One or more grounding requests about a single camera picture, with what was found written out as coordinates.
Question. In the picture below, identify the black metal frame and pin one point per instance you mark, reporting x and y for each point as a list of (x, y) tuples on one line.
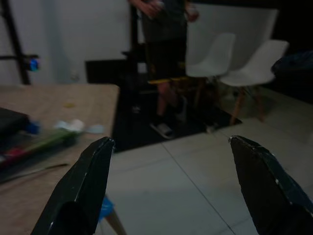
[(17, 46)]

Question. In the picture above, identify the black box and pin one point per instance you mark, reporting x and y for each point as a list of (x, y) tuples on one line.
[(11, 121)]

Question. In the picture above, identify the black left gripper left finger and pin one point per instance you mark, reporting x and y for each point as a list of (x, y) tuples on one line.
[(80, 186)]

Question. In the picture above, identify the person in dark shorts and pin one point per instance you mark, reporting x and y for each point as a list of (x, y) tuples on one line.
[(166, 49)]

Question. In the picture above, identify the black rubbish bag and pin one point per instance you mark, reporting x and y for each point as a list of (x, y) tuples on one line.
[(293, 71)]

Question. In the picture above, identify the light blue face mask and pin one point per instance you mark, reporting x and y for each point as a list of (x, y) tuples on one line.
[(94, 128)]

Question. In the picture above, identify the blue bottle cap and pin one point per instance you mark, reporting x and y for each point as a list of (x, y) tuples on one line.
[(33, 127)]

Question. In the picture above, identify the wooden table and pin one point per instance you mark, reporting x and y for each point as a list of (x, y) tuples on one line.
[(49, 156)]

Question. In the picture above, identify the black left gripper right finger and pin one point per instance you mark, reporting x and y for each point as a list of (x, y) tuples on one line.
[(266, 186)]

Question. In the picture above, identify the crumpled white tissue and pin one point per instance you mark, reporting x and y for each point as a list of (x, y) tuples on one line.
[(74, 124)]

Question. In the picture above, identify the black low cabinet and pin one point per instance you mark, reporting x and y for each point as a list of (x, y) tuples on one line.
[(110, 72)]

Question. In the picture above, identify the blue plastic bag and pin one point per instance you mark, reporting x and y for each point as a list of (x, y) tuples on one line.
[(105, 208)]

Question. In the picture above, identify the red snack packet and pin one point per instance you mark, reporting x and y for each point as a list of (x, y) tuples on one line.
[(12, 155)]

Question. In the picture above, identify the black floor mat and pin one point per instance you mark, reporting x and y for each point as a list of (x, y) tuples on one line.
[(137, 122)]

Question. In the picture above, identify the white shell chair wooden legs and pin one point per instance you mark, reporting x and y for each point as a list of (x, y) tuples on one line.
[(212, 58), (254, 68)]

